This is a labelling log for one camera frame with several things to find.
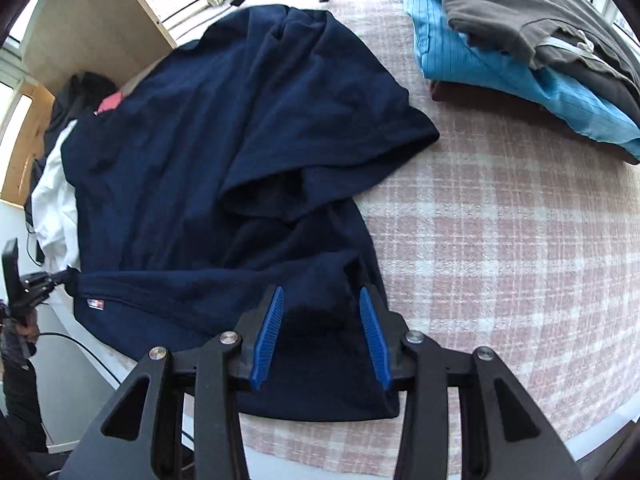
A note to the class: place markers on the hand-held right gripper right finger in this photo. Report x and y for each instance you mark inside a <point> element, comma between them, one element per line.
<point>375,345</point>

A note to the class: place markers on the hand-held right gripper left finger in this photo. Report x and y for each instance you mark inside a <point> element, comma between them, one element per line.
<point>267,340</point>

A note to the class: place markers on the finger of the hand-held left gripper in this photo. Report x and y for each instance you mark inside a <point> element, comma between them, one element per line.
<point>62,278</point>

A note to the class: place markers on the navy blue t-shirt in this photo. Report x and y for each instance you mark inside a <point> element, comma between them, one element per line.
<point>200,135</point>

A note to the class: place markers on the person's left forearm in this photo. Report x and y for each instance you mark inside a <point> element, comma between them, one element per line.
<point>20,400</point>

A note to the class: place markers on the person's left hand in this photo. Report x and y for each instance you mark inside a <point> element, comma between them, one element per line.
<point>29,331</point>

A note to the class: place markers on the white cloth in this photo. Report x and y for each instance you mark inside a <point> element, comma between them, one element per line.
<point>55,200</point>

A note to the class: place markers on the pink plaid blanket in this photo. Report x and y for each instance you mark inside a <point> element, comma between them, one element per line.
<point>500,235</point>

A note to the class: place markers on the pink cloth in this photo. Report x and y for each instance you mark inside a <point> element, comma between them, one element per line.
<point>110,103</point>

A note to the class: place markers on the black cloth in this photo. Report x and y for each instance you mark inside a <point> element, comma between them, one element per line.
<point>80,90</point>

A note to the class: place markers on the folded dark brown garment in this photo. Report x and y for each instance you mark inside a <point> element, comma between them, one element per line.
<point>450,92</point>

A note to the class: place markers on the folded blue garment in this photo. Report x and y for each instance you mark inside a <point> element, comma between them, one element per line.
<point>465,60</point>

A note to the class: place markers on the folded grey garment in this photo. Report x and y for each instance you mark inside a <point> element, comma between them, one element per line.
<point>500,0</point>

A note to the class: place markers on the wooden door frame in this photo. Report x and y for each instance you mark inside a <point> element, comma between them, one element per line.
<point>37,125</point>

